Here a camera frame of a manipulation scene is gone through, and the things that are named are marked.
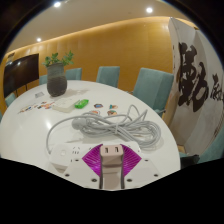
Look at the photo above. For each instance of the flat white box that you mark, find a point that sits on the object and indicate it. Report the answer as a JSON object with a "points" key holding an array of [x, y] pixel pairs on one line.
{"points": [[65, 105]]}

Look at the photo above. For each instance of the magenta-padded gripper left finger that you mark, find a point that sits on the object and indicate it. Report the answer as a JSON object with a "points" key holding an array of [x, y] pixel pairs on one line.
{"points": [[91, 163]]}

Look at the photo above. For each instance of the small green plastic object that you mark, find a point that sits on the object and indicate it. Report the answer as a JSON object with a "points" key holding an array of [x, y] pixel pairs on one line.
{"points": [[81, 103]]}

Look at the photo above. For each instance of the small grey-white charger block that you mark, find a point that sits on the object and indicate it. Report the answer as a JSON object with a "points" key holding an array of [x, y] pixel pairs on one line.
{"points": [[111, 160]]}

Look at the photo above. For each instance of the white power strip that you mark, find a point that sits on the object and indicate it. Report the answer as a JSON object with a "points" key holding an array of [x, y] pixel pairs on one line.
{"points": [[63, 152]]}

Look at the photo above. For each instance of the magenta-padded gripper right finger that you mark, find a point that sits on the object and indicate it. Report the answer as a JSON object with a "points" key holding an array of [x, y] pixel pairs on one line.
{"points": [[131, 163]]}

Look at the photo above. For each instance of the potted plant in dark vase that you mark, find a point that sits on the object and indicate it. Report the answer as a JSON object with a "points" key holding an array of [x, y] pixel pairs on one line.
{"points": [[56, 81]]}

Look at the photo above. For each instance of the colourful sticker sheet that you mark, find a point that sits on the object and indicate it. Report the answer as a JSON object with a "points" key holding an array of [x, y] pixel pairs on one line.
{"points": [[45, 105], [26, 108]]}

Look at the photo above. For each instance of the white calligraphy folding screen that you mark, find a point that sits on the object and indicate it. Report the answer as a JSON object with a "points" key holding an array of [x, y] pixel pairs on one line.
{"points": [[196, 83]]}

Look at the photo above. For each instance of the group of teal chairs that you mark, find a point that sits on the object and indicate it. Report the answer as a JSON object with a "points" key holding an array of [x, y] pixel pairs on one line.
{"points": [[151, 88]]}

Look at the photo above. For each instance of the group of ceiling lights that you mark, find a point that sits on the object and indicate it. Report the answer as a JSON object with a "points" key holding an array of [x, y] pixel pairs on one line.
{"points": [[149, 10]]}

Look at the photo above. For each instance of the black wall screen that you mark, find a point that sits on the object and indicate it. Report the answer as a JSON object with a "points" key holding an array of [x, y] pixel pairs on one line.
{"points": [[21, 73]]}

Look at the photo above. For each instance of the round colourful badge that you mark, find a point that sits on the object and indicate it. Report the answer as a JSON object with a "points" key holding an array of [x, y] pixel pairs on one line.
{"points": [[95, 112], [113, 106], [112, 112], [98, 106]]}

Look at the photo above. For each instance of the grey table socket plate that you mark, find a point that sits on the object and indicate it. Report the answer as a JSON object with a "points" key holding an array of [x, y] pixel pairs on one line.
{"points": [[39, 94]]}

